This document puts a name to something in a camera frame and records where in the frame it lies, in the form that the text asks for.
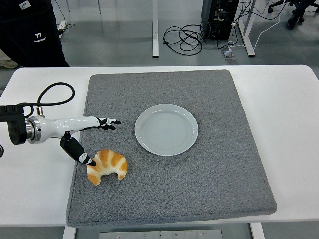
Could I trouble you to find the slanted white desk leg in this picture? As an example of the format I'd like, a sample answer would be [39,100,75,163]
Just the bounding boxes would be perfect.
[238,0,257,58]

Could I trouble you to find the grey table crossbeam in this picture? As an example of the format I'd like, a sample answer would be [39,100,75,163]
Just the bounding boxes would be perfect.
[74,223,253,239]

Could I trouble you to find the grey metal plate with screws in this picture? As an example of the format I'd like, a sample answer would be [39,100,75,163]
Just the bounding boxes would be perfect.
[99,229,224,239]

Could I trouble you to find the person's leg with black shoe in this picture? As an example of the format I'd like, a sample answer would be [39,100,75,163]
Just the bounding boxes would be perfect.
[286,0,319,30]

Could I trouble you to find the straight white desk leg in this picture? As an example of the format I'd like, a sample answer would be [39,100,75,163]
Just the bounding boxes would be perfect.
[151,0,160,59]

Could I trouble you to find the grey fabric mat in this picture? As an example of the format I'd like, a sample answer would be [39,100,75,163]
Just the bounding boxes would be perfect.
[66,69,278,227]

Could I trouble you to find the white floor cable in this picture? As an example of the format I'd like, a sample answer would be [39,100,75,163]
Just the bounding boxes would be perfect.
[227,0,289,50]

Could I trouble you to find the pale grey round plate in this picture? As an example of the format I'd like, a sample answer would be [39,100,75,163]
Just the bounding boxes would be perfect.
[134,104,199,157]

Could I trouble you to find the grey floor socket box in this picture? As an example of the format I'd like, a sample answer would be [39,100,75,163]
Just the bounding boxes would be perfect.
[221,48,237,60]

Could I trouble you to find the white table leg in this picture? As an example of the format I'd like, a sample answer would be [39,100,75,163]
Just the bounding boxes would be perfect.
[250,222,265,239]
[62,226,77,239]

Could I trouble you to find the black coiled floor cable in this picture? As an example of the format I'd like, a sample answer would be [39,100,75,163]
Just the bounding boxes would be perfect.
[163,21,209,55]

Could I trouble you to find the black office chair base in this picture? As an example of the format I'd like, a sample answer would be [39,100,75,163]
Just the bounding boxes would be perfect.
[268,0,287,13]

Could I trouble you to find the black computer tower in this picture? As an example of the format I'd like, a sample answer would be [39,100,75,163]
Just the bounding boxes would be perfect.
[201,0,240,41]

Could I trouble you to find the golden croissant bread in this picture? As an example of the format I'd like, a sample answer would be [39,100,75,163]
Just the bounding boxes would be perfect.
[86,149,128,186]

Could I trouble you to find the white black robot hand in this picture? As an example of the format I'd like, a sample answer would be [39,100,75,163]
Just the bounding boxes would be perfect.
[37,115,122,167]

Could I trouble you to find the person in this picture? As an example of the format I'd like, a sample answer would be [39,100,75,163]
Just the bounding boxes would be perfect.
[0,0,70,68]

